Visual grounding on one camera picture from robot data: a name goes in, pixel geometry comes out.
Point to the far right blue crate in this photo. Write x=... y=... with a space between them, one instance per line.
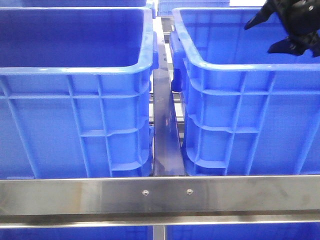
x=165 y=6

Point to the far left blue crate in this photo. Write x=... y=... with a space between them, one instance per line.
x=80 y=3

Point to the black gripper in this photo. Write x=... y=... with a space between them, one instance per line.
x=300 y=19

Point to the steel centre divider bar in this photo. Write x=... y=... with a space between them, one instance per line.
x=168 y=160

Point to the right blue plastic crate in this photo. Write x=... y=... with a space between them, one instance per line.
x=247 y=112

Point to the left blue plastic crate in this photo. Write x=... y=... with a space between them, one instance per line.
x=75 y=91

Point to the lower right blue crate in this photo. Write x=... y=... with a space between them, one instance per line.
x=264 y=231

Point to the lower left blue crate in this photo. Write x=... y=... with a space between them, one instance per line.
x=81 y=233

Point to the stainless steel front rail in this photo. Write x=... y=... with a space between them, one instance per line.
x=177 y=200

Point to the blue plastic crate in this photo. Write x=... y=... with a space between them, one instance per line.
x=247 y=112
x=75 y=91

